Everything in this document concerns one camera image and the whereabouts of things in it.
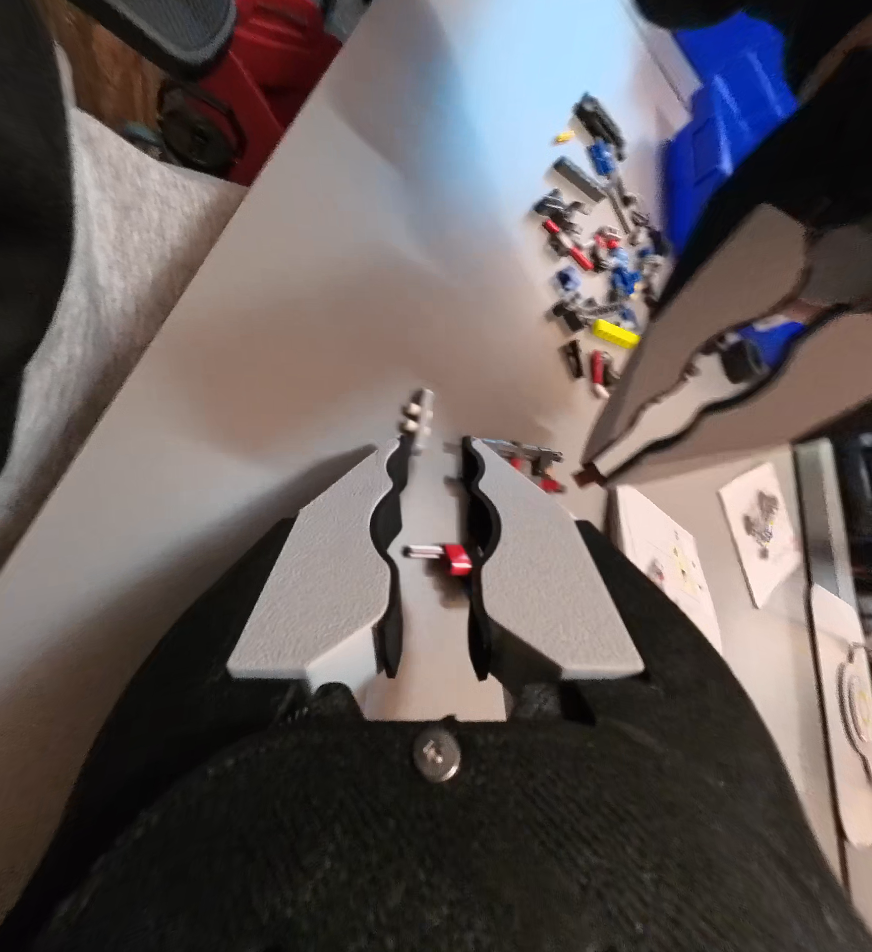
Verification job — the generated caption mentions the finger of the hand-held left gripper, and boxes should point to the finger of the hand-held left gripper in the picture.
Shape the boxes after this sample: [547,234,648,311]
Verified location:
[598,307,872,486]
[579,203,814,471]

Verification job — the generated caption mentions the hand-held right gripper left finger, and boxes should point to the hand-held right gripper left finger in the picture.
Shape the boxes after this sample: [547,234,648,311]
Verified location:
[228,439,411,681]

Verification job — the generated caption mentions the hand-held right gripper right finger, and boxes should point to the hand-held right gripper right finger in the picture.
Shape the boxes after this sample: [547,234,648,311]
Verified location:
[462,436,645,682]

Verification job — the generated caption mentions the partly built lego vehicle frame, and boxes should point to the partly built lego vehicle frame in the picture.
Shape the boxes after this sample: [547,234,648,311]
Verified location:
[402,437,565,596]

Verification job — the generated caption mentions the black lego tire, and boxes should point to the black lego tire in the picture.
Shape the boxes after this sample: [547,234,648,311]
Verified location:
[722,335,768,385]

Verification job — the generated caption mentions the open lego instruction booklet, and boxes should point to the open lego instruction booklet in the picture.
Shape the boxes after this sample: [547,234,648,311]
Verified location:
[605,483,725,657]

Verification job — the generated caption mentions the pile of loose lego pieces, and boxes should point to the pile of loose lego pieces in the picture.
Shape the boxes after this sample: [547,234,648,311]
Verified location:
[531,92,676,403]

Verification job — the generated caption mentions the grey lego beam white pins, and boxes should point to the grey lego beam white pins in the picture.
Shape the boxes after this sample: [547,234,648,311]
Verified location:
[399,387,437,455]

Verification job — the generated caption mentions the blue plastic bin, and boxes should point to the blue plastic bin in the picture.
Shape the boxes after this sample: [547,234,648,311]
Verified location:
[657,21,803,255]

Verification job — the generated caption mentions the grey metal strip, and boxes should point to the grey metal strip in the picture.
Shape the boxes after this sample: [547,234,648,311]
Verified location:
[793,437,855,596]

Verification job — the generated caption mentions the small booklet with car picture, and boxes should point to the small booklet with car picture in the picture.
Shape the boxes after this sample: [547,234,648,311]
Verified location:
[718,461,806,611]

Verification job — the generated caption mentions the white printed paper bag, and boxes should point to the white printed paper bag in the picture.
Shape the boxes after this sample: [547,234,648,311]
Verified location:
[806,582,872,850]

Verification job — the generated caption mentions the person's grey garment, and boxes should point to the person's grey garment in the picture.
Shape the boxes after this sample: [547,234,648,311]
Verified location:
[0,45,252,627]

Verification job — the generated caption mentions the black round wheel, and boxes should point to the black round wheel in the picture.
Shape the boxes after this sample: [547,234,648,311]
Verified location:
[155,80,248,178]

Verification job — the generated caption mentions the person's black garment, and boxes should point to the person's black garment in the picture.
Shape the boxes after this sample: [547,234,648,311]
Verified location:
[0,0,76,525]

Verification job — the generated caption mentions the red plastic container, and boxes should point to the red plastic container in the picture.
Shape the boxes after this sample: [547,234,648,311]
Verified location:
[222,0,345,187]

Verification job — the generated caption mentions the black mesh chair part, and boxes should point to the black mesh chair part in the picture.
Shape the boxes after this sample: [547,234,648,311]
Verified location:
[71,0,237,62]

